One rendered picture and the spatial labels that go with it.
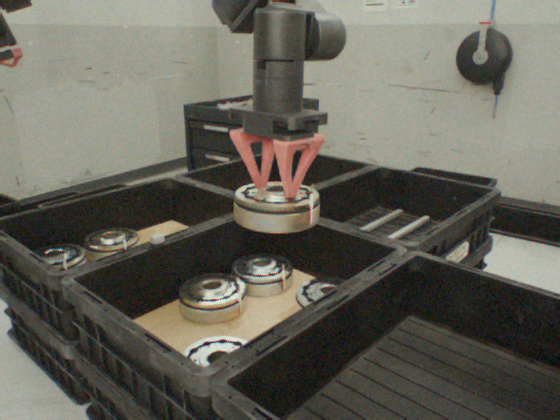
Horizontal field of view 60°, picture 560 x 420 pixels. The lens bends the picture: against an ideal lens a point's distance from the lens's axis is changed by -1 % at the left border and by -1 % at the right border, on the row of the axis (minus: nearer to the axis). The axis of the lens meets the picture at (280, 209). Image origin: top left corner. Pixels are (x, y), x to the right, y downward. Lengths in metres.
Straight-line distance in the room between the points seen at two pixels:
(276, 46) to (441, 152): 3.58
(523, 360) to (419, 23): 3.51
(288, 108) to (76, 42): 3.72
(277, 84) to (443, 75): 3.49
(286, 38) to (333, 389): 0.41
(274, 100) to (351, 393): 0.35
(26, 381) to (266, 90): 0.63
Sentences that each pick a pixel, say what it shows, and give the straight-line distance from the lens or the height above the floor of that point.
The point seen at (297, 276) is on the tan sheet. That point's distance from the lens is 0.86.
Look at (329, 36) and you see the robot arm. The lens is 0.59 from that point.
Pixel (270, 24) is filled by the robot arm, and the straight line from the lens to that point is 0.53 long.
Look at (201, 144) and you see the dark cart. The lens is 2.56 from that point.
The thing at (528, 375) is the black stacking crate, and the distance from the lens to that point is 0.71.
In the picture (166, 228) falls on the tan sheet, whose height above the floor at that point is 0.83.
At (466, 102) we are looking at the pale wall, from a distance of 3.96.
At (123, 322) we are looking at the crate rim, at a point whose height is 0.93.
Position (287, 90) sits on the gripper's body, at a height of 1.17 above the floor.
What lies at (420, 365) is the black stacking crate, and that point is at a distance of 0.68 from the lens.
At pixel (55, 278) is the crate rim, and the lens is 0.71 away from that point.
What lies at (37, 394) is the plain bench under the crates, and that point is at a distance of 0.89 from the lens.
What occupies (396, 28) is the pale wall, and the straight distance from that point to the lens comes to 4.13.
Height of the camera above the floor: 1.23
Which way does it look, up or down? 20 degrees down
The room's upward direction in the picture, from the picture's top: straight up
